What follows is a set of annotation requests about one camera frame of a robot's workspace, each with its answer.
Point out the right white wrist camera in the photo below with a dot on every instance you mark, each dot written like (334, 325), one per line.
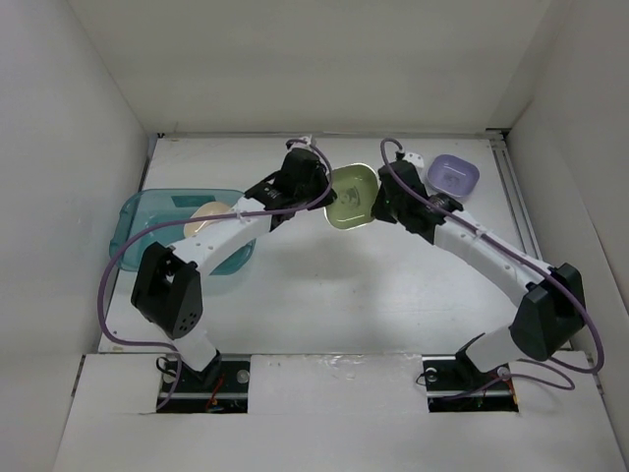
(412, 157)

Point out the purple plate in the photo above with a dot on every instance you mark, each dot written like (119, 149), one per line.
(454, 176)

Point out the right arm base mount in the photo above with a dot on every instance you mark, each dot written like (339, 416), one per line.
(452, 387)

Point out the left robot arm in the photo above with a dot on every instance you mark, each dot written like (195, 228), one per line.
(168, 286)

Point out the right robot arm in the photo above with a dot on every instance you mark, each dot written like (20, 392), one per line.
(549, 301)

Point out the beige plate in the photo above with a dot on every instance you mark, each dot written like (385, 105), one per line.
(204, 216)

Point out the aluminium rail right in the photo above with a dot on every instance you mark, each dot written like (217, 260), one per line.
(514, 196)

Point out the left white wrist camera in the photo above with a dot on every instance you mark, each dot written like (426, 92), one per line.
(301, 142)

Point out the green plate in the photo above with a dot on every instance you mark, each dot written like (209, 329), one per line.
(356, 186)

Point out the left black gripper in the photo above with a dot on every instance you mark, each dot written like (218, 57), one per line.
(318, 177)

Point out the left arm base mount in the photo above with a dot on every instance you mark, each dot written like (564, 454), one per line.
(227, 394)

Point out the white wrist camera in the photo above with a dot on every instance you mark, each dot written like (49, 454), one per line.
(301, 142)
(412, 157)

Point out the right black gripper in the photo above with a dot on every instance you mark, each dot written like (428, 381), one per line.
(377, 209)

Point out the teal transparent plastic bin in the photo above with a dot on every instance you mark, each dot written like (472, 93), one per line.
(152, 207)

